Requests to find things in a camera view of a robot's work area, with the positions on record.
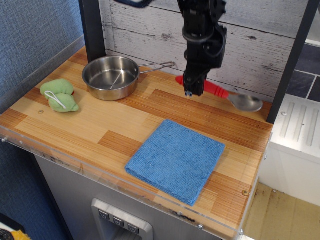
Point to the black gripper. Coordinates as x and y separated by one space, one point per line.
202 55

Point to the red handled metal spoon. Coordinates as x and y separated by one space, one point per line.
244 103

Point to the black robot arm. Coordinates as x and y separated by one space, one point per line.
200 16

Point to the blue folded cloth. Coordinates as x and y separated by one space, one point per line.
176 160

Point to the stainless steel pan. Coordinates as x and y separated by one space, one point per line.
113 78

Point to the white grooved cabinet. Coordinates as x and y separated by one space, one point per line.
292 159

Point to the green plush toy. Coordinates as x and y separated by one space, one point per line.
59 93

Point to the silver dispenser button panel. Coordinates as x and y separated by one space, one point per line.
115 224

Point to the clear acrylic edge guard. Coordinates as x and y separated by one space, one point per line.
81 188

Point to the yellow and black object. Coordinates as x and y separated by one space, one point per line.
9 233

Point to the black right frame post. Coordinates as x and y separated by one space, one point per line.
295 53

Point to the black frame post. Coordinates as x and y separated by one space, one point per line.
295 53
92 29

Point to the black left frame post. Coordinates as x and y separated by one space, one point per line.
92 29

